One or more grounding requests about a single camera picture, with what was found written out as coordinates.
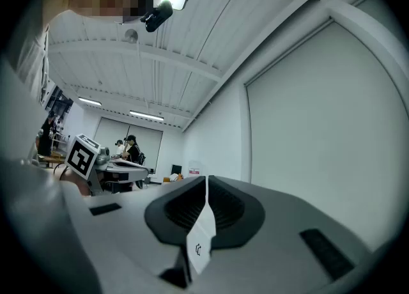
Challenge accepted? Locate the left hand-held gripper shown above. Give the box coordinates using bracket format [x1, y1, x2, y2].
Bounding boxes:
[65, 132, 150, 196]

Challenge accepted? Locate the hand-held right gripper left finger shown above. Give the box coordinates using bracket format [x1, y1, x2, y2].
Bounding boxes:
[65, 176, 207, 294]

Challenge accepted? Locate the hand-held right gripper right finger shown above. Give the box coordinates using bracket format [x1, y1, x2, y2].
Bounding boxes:
[191, 176, 373, 294]

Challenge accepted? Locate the person's left forearm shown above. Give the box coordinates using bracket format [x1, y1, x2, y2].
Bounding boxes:
[60, 171, 90, 197]

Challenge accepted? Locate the white window blind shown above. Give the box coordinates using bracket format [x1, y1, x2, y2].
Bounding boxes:
[94, 116, 164, 172]

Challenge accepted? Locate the ceiling tube light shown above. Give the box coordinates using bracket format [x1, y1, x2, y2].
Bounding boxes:
[78, 96, 102, 107]
[129, 110, 164, 122]

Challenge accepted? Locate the person's grey t-shirt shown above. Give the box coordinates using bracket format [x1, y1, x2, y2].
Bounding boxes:
[6, 14, 50, 105]

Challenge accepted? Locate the black head-worn camera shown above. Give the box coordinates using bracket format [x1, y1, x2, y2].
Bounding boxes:
[139, 0, 174, 33]

